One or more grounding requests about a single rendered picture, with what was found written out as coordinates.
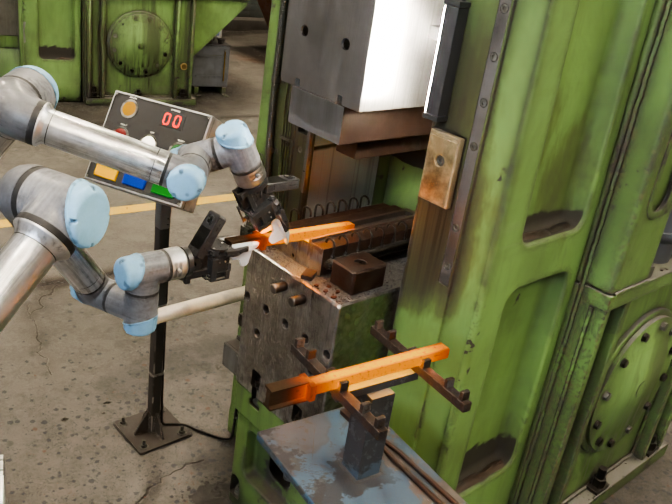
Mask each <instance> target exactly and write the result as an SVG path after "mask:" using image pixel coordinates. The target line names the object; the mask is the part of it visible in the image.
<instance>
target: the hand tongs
mask: <svg viewBox="0 0 672 504"><path fill-rule="evenodd" d="M340 414H341V415H342V416H343V417H344V418H345V419H346V420H347V421H348V422H349V420H350V415H351V413H350V412H349V411H348V410H347V409H346V408H344V409H341V410H340ZM385 445H386V446H388V447H389V448H390V449H392V450H393V451H394V452H396V453H397V454H398V455H399V456H400V457H402V458H403V459H404V460H405V461H406V462H407V463H408V464H409V465H410V466H411V467H413V468H414V469H415V470H416V471H417V472H418V473H419V474H420V475H421V476H422V477H423V478H424V479H426V480H427V481H428V482H429V483H430V484H431V485H432V486H433V487H434V488H435V489H436V490H437V491H439V492H440V493H441V494H442V495H443V496H444V497H445V498H446V499H447V500H448V501H449V502H450V503H451V504H460V503H459V502H458V501H457V500H456V499H454V498H453V497H452V496H451V495H450V494H449V493H448V492H447V491H446V490H445V489H444V488H442V487H441V486H440V485H439V484H438V483H437V482H436V481H435V480H434V479H433V478H431V477H430V476H429V475H428V474H427V473H426V472H425V471H424V470H423V469H422V468H421V467H419V466H418V465H417V464H416V463H415V462H414V461H413V460H412V459H411V458H410V457H408V456H407V455H406V454H405V453H404V452H403V451H402V450H400V449H399V448H398V447H397V446H395V445H394V444H393V443H391V442H390V441H388V440H387V439H386V441H385ZM386 446H384V451H383V452H384V453H385V454H386V456H387V457H388V458H389V459H390V460H391V461H392V462H393V463H394V464H395V465H396V466H397V467H398V468H399V469H400V470H401V471H403V472H404V473H405V474H406V475H407V476H408V477H409V478H410V479H411V480H412V481H413V482H414V483H415V484H416V485H417V486H418V487H419V488H420V489H421V490H422V491H423V492H425V493H426V494H427V495H428V496H429V497H430V498H431V499H432V500H433V501H434V502H435V503H436V504H444V503H443V502H442V501H441V500H440V499H439V498H438V497H437V496H436V495H435V494H434V493H433V492H432V491H431V490H430V489H428V488H427V487H426V486H425V485H424V484H423V483H422V482H421V481H420V480H419V479H418V478H417V477H416V476H415V475H414V474H413V473H411V472H410V471H409V470H408V469H407V468H406V467H405V466H404V465H403V464H402V463H401V462H400V461H399V460H398V459H397V458H396V457H395V456H394V455H393V454H392V453H391V452H390V451H389V450H388V449H387V448H386Z"/></svg>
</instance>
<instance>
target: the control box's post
mask: <svg viewBox="0 0 672 504"><path fill-rule="evenodd" d="M170 221H171V207H170V206H166V205H163V204H160V203H157V202H156V203H155V239H154V250H160V249H164V248H169V231H170ZM166 291H167V282H164V283H160V285H159V302H158V306H160V305H164V304H166ZM164 331H165V322H163V323H159V324H157V326H156V329H155V331H154V332H152V333H151V335H150V359H149V371H150V372H151V373H152V374H153V375H155V374H158V373H162V370H163V350H164ZM161 390H162V375H160V376H157V377H154V378H153V377H151V376H150V374H149V385H148V407H147V411H149V412H150V431H151V432H152V431H153V426H154V414H155V413H158V414H159V418H160V410H161Z"/></svg>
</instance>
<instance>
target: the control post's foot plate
mask: <svg viewBox="0 0 672 504"><path fill-rule="evenodd" d="M163 422H165V423H180V422H179V421H178V420H177V419H176V418H175V417H174V416H173V414H172V413H171V412H170V411H169V410H168V409H167V408H166V407H165V406H164V405H163ZM113 426H114V427H115V428H116V430H117V431H118V432H119V433H120V434H121V435H122V436H123V437H124V440H125V441H126V442H127V443H129V444H130V445H131V446H132V447H133V448H134V450H136V452H137V453H138V454H139V455H145V454H148V453H151V452H153V451H156V450H160V449H164V448H166V447H169V446H170V445H172V444H174V443H178V442H181V441H183V440H185V439H187V438H189V437H192V436H193V434H192V433H191V432H190V431H189V430H187V429H186V428H185V426H179V425H169V426H168V425H163V424H162V423H161V422H160V418H159V414H158V413H155V414H154V426H153V431H152V432H151V431H150V412H149V411H147V410H146V411H143V412H141V413H138V414H135V415H132V416H129V417H126V418H125V417H124V416H123V417H122V419H121V420H118V421H115V422H114V423H113Z"/></svg>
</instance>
